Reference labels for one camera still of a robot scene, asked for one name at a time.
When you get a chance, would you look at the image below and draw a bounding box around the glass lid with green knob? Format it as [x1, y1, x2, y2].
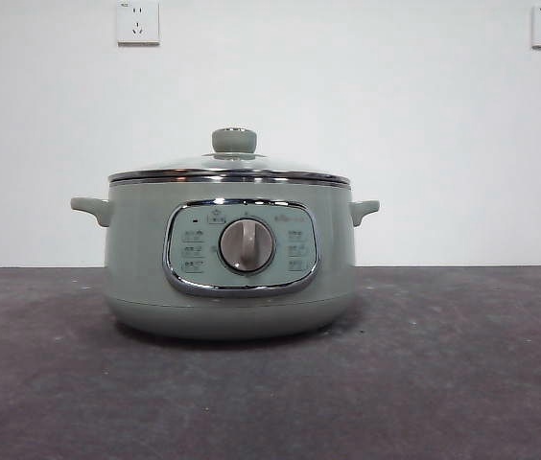
[108, 126, 351, 186]

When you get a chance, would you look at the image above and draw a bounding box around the pale green electric pot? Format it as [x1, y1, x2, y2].
[69, 175, 381, 341]

